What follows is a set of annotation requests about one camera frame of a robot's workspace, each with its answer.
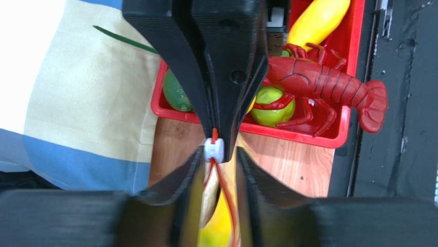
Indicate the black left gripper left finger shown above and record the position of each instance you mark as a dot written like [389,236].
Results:
[166,214]

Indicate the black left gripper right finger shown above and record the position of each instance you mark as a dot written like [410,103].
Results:
[272,214]

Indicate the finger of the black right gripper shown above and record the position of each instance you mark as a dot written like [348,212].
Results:
[235,56]
[170,28]

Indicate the clear orange zip top bag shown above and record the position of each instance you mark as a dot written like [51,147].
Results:
[220,178]

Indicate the yellow toy banana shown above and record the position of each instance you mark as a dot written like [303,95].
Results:
[218,230]

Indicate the dark green toy vegetable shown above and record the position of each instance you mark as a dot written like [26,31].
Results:
[175,94]

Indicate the yellow toy squash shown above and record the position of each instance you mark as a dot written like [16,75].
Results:
[317,22]

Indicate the red toy lobster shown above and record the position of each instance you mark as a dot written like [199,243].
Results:
[300,77]

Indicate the small green toy lime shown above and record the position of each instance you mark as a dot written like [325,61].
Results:
[275,114]

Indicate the blue beige checkered pillow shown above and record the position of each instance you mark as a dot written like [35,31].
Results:
[75,103]

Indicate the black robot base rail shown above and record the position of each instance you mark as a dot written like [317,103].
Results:
[398,45]

